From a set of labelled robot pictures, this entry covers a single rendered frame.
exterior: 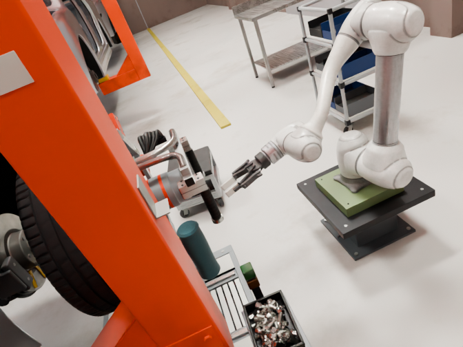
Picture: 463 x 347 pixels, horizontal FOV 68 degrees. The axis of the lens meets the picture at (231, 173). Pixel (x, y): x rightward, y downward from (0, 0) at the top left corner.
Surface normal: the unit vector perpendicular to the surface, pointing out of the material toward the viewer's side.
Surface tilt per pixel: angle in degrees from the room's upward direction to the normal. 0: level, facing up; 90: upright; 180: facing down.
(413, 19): 84
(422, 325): 0
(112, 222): 90
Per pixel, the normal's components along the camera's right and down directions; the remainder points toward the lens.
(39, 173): 0.26, 0.45
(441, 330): -0.32, -0.80
